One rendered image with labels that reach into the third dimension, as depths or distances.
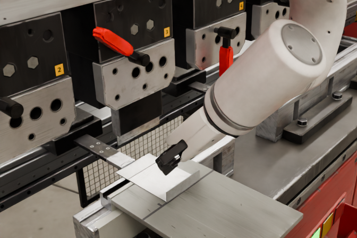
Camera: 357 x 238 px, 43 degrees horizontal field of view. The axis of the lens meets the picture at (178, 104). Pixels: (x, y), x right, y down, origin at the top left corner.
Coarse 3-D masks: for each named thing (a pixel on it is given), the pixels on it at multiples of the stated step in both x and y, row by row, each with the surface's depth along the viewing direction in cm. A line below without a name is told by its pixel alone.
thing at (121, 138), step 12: (156, 96) 79; (120, 108) 74; (132, 108) 76; (144, 108) 78; (156, 108) 80; (120, 120) 74; (132, 120) 77; (144, 120) 79; (156, 120) 83; (120, 132) 75; (132, 132) 79
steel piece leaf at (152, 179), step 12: (156, 168) 85; (132, 180) 82; (144, 180) 81; (156, 180) 81; (168, 180) 81; (180, 180) 81; (192, 180) 80; (156, 192) 78; (168, 192) 75; (180, 192) 78
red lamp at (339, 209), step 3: (342, 201) 101; (339, 204) 100; (342, 204) 102; (339, 207) 101; (342, 207) 102; (336, 210) 99; (339, 210) 101; (342, 210) 103; (336, 213) 100; (339, 213) 102; (342, 213) 104; (336, 216) 101; (339, 216) 103; (336, 219) 102
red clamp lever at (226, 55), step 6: (216, 30) 80; (222, 30) 79; (228, 30) 78; (234, 30) 78; (222, 36) 79; (228, 36) 78; (234, 36) 78; (228, 42) 79; (222, 48) 80; (228, 48) 80; (222, 54) 80; (228, 54) 80; (222, 60) 81; (228, 60) 80; (222, 66) 81; (228, 66) 81; (222, 72) 82
